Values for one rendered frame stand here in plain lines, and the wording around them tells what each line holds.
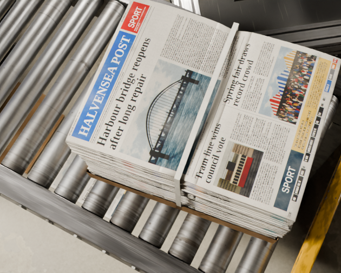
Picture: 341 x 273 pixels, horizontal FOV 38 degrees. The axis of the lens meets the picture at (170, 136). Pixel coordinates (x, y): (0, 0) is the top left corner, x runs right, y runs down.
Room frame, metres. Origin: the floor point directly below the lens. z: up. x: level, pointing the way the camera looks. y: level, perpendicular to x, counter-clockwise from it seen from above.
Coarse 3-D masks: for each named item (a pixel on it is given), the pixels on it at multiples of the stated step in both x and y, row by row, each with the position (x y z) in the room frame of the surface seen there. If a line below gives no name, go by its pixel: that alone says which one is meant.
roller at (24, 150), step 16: (112, 0) 0.71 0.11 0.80; (112, 16) 0.66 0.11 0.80; (96, 32) 0.62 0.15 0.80; (112, 32) 0.63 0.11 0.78; (80, 48) 0.58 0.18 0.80; (96, 48) 0.58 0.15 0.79; (80, 64) 0.54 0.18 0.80; (64, 80) 0.51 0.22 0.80; (80, 80) 0.51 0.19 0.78; (48, 96) 0.47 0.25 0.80; (64, 96) 0.47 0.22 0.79; (48, 112) 0.44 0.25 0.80; (32, 128) 0.40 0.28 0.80; (48, 128) 0.40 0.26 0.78; (16, 144) 0.37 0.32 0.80; (32, 144) 0.37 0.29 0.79; (16, 160) 0.33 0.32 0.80
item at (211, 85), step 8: (232, 32) 0.45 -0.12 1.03; (232, 40) 0.43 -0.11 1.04; (224, 48) 0.41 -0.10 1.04; (224, 56) 0.40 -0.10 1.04; (216, 72) 0.37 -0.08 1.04; (216, 80) 0.35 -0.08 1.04; (208, 88) 0.34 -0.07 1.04; (208, 96) 0.33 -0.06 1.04; (200, 112) 0.30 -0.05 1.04; (200, 120) 0.29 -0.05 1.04; (192, 128) 0.28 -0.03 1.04; (192, 136) 0.26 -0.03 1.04; (192, 144) 0.25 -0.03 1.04; (184, 152) 0.24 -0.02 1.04; (184, 160) 0.23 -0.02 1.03; (176, 176) 0.21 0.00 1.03
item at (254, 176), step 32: (256, 64) 0.38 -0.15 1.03; (288, 64) 0.38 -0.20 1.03; (320, 64) 0.37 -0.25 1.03; (256, 96) 0.33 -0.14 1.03; (288, 96) 0.32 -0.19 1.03; (320, 96) 0.32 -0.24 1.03; (224, 128) 0.28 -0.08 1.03; (256, 128) 0.27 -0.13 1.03; (288, 128) 0.27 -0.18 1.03; (320, 128) 0.26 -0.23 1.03; (224, 160) 0.23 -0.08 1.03; (256, 160) 0.22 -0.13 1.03; (288, 160) 0.22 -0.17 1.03; (224, 192) 0.18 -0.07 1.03; (256, 192) 0.17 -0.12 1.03; (288, 192) 0.17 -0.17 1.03; (256, 224) 0.15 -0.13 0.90; (288, 224) 0.13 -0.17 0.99
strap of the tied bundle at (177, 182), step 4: (176, 180) 0.20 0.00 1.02; (176, 184) 0.20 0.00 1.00; (176, 188) 0.20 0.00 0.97; (176, 192) 0.20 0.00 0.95; (176, 196) 0.20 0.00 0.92; (180, 196) 0.20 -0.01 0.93; (176, 200) 0.20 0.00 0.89; (180, 200) 0.20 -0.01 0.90; (176, 204) 0.20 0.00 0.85; (180, 204) 0.20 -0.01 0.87
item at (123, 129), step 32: (128, 32) 0.46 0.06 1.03; (160, 32) 0.46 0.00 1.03; (192, 32) 0.45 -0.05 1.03; (128, 64) 0.40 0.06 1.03; (160, 64) 0.40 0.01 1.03; (192, 64) 0.39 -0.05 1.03; (96, 96) 0.35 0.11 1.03; (128, 96) 0.34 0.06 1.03; (160, 96) 0.34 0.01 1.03; (96, 128) 0.29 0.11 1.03; (128, 128) 0.29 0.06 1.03; (160, 128) 0.29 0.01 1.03; (96, 160) 0.27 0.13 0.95; (128, 160) 0.24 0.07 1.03; (160, 160) 0.23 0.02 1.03; (160, 192) 0.22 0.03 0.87
